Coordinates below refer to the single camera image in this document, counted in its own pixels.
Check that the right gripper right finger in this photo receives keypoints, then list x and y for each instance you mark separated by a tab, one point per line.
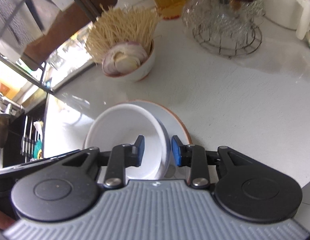
194	157

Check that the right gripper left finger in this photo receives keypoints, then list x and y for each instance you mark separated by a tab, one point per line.
118	159

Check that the white ceramic bowl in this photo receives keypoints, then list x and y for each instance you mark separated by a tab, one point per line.
122	124

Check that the large white leaf bowl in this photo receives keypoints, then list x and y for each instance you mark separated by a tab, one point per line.
170	121

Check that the blue plastic bowl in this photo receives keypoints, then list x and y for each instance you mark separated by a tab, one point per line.
164	169

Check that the person's left hand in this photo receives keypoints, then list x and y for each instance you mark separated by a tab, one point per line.
5	221

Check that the sink drain rack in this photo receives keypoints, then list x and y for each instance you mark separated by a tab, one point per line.
28	142

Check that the white spoon in sink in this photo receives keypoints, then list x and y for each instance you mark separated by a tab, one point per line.
38	126

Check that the bowl with onion and noodles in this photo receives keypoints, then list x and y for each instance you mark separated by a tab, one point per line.
142	71

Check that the sliced red onion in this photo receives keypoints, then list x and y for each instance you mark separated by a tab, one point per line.
124	58

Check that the white rack drip tray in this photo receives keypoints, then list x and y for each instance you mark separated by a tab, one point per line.
67	58

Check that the yellow detergent bottle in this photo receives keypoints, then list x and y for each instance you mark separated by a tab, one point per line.
8	90

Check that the dry noodle bundle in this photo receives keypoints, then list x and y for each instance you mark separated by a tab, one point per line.
116	25

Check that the black dish rack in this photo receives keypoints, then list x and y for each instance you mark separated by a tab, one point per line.
19	26

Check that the brown cutting board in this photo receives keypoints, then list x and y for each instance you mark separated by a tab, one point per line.
69	21

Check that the white electric cooker pot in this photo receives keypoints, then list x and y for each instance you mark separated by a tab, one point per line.
290	14

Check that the wire glass rack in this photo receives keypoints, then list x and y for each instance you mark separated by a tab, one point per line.
225	27

